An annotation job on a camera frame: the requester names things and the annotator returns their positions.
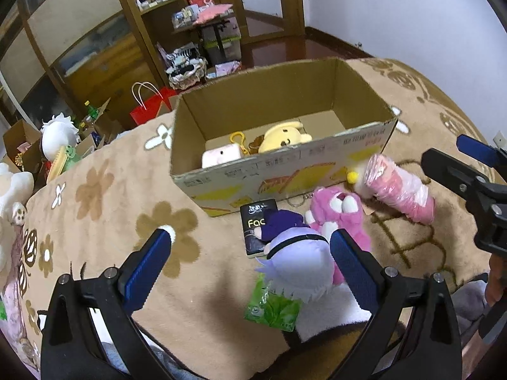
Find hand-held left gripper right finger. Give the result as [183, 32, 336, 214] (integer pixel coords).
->
[330, 227, 463, 380]

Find small side table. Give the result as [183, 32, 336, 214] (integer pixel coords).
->
[172, 11, 238, 66]

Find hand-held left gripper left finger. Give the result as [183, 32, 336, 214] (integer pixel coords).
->
[41, 225, 175, 380]

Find lace trimmed basket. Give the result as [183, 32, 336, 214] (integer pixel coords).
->
[164, 59, 209, 90]

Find wooden shelf unit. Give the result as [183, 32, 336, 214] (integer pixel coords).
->
[109, 0, 248, 88]

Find green tissue pack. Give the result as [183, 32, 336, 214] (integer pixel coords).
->
[243, 277, 304, 332]

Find grey clothing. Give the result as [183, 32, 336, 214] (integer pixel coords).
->
[452, 272, 491, 322]

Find pink cloth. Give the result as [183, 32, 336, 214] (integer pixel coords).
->
[196, 3, 234, 24]

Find white spiky plush toy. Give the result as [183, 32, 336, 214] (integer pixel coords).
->
[41, 113, 80, 160]

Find white fluffy pompom toy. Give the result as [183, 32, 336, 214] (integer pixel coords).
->
[346, 162, 375, 199]

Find wooden wardrobe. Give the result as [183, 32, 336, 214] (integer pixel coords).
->
[0, 0, 171, 131]

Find open cardboard box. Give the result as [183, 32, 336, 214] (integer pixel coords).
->
[3, 121, 45, 175]
[78, 98, 124, 149]

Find red paper bag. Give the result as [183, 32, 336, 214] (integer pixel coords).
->
[130, 82, 179, 126]

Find cream plush toy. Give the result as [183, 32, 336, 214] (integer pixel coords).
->
[0, 162, 36, 274]

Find pink bear plush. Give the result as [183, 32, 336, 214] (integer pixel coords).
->
[304, 185, 373, 286]

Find printed cardboard box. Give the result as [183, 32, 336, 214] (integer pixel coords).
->
[170, 57, 399, 218]

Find person's right hand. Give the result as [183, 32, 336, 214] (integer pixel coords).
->
[486, 252, 507, 314]

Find pink towel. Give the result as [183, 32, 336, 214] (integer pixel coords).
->
[362, 154, 436, 224]

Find striped cloth bundle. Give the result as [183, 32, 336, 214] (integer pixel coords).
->
[166, 45, 201, 69]

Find green frog toy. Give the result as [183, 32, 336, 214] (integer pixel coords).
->
[59, 145, 82, 167]

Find green bottle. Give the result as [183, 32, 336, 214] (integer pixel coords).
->
[82, 100, 99, 123]

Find pink white plush toy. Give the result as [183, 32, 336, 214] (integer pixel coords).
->
[202, 144, 243, 168]

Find metal key ring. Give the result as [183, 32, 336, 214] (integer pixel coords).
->
[287, 194, 315, 208]

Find black tissue pack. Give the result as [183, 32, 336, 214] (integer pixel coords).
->
[240, 199, 280, 259]

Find yellow plush toy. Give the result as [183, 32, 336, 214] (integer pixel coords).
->
[259, 122, 313, 154]

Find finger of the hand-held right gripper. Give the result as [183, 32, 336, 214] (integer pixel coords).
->
[455, 134, 507, 185]
[420, 148, 507, 255]

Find yellow carabiner keychain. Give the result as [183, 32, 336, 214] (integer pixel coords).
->
[231, 130, 251, 156]

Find clear plastic storage box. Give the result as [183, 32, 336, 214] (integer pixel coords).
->
[200, 24, 243, 66]

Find wooden door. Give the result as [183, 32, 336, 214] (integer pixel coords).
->
[234, 0, 306, 46]

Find purple haired plush doll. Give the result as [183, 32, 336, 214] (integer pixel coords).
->
[253, 210, 337, 306]

